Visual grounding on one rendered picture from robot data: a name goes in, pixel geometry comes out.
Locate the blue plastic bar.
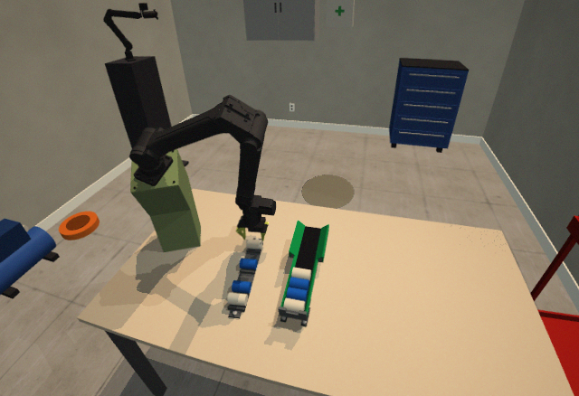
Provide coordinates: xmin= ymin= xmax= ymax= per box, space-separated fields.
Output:
xmin=240 ymin=258 xmax=258 ymax=269
xmin=287 ymin=288 xmax=308 ymax=303
xmin=289 ymin=277 xmax=309 ymax=291
xmin=232 ymin=280 xmax=252 ymax=293

